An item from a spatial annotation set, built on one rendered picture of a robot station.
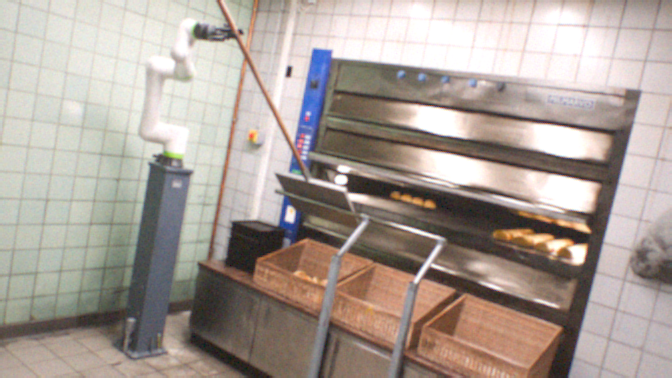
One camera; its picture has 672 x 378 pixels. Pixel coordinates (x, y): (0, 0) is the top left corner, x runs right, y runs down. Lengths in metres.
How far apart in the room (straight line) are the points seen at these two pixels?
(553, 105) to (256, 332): 2.16
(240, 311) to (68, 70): 1.77
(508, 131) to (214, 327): 2.20
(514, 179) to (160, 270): 2.17
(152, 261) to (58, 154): 0.85
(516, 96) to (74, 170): 2.66
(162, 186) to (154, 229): 0.27
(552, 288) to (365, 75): 1.76
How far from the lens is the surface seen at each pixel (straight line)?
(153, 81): 3.46
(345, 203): 3.27
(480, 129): 3.34
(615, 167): 3.14
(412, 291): 2.83
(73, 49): 3.72
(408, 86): 3.61
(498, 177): 3.28
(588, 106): 3.21
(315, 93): 3.96
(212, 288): 3.82
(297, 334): 3.36
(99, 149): 3.86
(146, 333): 3.79
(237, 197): 4.41
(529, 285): 3.24
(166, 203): 3.55
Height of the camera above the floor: 1.58
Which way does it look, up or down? 6 degrees down
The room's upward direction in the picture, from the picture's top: 12 degrees clockwise
